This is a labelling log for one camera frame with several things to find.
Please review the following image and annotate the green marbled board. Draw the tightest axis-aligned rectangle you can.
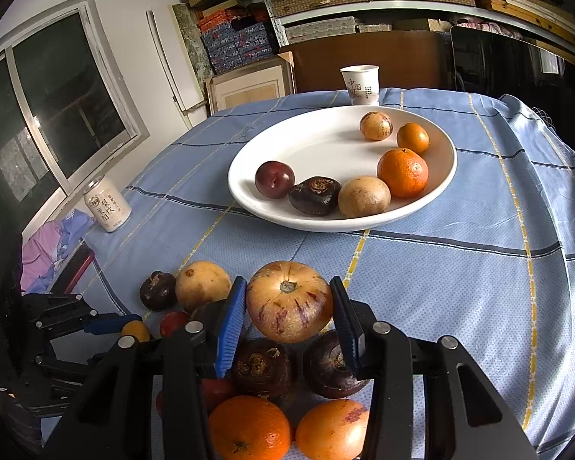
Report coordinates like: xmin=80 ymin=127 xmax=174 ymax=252
xmin=171 ymin=4 xmax=216 ymax=92

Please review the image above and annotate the white drink can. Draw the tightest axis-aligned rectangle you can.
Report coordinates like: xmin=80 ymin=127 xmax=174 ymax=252
xmin=83 ymin=176 xmax=132 ymax=233

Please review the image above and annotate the medium orange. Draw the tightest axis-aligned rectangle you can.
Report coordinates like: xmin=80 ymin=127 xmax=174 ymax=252
xmin=208 ymin=395 xmax=293 ymax=460

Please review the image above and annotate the small smooth orange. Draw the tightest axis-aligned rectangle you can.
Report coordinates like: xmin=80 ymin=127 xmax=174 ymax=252
xmin=396 ymin=122 xmax=431 ymax=156

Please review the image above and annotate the white plate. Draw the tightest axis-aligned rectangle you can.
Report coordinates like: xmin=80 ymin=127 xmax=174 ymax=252
xmin=227 ymin=105 xmax=458 ymax=233

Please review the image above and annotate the brown wooden board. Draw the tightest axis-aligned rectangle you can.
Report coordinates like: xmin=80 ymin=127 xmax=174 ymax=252
xmin=280 ymin=31 xmax=453 ymax=94

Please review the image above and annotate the light wooden picture frame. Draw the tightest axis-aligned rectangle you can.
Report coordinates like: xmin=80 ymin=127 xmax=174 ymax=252
xmin=205 ymin=52 xmax=295 ymax=116

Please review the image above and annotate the blue checked tablecloth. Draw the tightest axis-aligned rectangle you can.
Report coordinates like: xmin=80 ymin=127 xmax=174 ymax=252
xmin=43 ymin=87 xmax=575 ymax=460

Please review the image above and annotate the small yellow kumquat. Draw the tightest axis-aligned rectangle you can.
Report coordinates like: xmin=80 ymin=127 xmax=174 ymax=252
xmin=121 ymin=320 xmax=152 ymax=343

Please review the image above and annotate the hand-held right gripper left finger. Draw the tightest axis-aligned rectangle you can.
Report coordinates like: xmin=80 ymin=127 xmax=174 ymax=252
xmin=43 ymin=276 xmax=248 ymax=460

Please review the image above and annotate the white-framed sliding window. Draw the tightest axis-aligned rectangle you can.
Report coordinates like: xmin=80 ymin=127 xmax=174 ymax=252
xmin=0 ymin=0 xmax=149 ymax=245

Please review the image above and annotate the white metal shelf rack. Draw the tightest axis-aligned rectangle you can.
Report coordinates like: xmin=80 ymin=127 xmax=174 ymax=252
xmin=249 ymin=0 xmax=575 ymax=58

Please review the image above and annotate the purple and blue cloth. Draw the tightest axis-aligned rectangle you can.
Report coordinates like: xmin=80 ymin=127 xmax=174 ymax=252
xmin=19 ymin=208 xmax=97 ymax=293

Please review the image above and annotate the dark purple plum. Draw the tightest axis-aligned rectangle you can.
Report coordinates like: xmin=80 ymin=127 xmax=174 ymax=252
xmin=254 ymin=160 xmax=296 ymax=199

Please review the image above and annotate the striped tan pepino melon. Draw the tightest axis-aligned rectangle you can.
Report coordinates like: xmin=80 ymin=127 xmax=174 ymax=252
xmin=246 ymin=261 xmax=334 ymax=344

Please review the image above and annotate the long white strip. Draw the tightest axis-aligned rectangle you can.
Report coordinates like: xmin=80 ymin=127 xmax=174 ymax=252
xmin=146 ymin=10 xmax=187 ymax=111

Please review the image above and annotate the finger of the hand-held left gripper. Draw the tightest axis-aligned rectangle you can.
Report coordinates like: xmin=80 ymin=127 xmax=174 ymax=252
xmin=21 ymin=294 xmax=143 ymax=342
xmin=33 ymin=351 xmax=107 ymax=392

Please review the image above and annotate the small red plum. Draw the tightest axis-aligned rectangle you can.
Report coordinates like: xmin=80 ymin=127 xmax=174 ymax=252
xmin=159 ymin=311 xmax=191 ymax=338

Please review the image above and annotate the large dimpled orange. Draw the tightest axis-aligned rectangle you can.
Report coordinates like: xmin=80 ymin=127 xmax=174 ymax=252
xmin=377 ymin=148 xmax=429 ymax=199

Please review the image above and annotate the white paper cup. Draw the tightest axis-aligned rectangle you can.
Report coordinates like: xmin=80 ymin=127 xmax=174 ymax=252
xmin=340 ymin=64 xmax=380 ymax=106

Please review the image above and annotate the orange with dark marks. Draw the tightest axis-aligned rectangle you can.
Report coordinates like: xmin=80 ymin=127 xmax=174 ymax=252
xmin=295 ymin=399 xmax=371 ymax=460

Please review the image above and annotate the black flat screen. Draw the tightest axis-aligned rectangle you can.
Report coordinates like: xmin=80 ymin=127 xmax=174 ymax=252
xmin=449 ymin=25 xmax=575 ymax=106

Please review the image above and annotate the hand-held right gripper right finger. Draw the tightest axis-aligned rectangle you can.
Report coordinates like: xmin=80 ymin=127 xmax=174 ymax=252
xmin=329 ymin=276 xmax=538 ymax=460

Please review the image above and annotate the phone in red case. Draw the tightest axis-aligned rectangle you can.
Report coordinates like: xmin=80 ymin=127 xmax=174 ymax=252
xmin=53 ymin=243 xmax=95 ymax=295

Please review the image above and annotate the stack of blue patterned boxes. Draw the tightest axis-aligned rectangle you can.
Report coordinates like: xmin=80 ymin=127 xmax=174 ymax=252
xmin=199 ymin=19 xmax=276 ymax=75

